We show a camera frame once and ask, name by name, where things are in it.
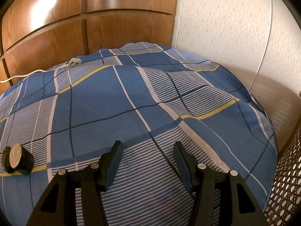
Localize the wooden panelled wardrobe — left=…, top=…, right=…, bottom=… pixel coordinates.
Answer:
left=1, top=0, right=177, bottom=92

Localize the white power cable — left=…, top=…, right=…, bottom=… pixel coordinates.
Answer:
left=0, top=57, right=83, bottom=84

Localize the blue plaid tablecloth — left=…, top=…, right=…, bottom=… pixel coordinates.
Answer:
left=1, top=42, right=278, bottom=225

